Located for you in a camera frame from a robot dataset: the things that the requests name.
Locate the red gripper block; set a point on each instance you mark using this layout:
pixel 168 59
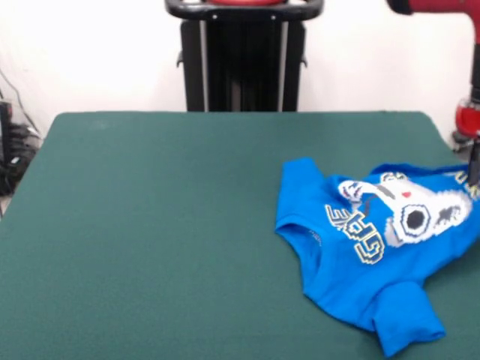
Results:
pixel 468 118

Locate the blue printed t-shirt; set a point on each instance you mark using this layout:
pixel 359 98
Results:
pixel 356 262

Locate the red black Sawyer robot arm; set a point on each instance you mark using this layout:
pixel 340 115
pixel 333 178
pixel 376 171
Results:
pixel 450 7

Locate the dark green table cloth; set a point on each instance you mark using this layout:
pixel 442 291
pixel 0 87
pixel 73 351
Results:
pixel 150 243

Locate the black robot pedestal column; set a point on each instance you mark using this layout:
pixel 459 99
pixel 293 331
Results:
pixel 243 75

